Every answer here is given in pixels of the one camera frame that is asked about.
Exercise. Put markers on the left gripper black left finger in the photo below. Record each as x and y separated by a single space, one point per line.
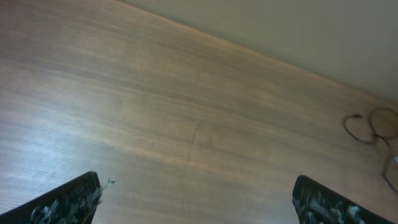
73 202

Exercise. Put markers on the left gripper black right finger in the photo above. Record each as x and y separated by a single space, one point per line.
314 204

